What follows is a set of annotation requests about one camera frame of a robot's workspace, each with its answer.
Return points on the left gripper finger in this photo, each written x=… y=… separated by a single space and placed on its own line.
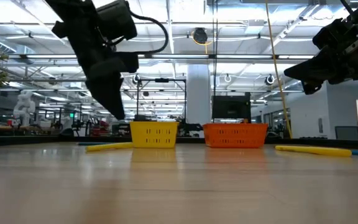
x=107 y=96

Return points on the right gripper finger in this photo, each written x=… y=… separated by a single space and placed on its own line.
x=312 y=71

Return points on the yellow pencil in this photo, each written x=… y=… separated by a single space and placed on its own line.
x=109 y=147
x=315 y=151

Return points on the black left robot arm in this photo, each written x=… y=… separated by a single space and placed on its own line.
x=70 y=15

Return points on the black hanging reel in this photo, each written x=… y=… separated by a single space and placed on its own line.
x=267 y=80
x=135 y=79

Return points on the red equipment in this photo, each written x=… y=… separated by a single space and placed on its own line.
x=99 y=128

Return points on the yellow plastic basket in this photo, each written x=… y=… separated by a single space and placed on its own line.
x=154 y=133

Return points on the grey office chair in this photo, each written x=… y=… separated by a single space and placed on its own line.
x=348 y=133

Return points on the black computer case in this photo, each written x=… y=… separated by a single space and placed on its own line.
x=231 y=107

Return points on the white column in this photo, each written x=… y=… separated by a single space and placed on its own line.
x=198 y=96

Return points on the orange plastic basket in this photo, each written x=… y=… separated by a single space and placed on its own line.
x=235 y=135

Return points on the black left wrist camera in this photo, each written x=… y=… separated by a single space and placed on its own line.
x=117 y=18

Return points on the black robot station frame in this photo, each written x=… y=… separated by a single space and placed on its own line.
x=162 y=80

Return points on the black aluminium table frame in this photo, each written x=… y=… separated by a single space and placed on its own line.
x=26 y=140

